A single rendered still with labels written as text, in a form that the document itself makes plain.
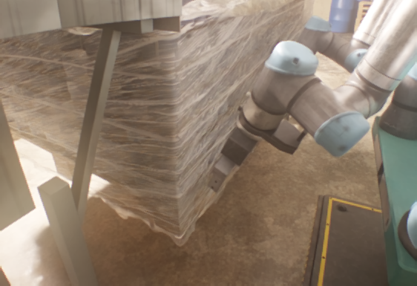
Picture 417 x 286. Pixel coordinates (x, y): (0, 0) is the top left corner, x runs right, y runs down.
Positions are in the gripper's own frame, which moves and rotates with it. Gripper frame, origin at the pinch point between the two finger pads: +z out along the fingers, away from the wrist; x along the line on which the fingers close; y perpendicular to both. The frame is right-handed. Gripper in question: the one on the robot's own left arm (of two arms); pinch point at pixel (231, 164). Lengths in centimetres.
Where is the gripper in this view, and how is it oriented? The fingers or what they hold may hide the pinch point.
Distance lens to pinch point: 66.9
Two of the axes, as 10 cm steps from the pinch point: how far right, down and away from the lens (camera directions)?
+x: -5.3, 4.8, -7.0
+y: -8.0, -5.6, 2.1
